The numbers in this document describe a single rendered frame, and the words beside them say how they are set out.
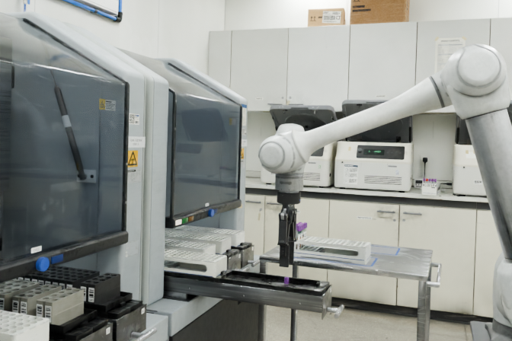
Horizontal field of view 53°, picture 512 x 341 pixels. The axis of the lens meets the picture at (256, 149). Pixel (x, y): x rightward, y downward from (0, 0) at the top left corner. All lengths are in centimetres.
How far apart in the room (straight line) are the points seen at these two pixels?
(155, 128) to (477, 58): 91
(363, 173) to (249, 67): 136
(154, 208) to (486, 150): 95
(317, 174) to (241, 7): 184
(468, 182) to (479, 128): 247
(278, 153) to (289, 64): 297
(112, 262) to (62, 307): 26
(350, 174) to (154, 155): 248
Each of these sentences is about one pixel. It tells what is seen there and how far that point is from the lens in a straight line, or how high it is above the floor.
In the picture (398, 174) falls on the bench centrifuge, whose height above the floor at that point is 103.
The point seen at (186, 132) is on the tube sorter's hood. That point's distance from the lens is 174.
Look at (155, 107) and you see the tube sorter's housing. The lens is 159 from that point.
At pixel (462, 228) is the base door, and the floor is 68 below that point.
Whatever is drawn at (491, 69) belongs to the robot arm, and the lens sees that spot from 133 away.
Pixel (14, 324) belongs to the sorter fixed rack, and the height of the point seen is 86.
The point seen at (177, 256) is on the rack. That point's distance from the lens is 173.
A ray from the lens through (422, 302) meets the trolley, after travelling 186.
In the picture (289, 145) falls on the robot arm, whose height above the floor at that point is 124.
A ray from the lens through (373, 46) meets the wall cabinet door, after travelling 420.
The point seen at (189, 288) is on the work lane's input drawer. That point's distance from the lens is 170.
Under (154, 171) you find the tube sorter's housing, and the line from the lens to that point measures 159.
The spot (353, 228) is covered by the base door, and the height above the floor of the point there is 61.
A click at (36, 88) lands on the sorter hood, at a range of 117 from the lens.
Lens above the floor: 126
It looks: 1 degrees down
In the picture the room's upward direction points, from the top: 2 degrees clockwise
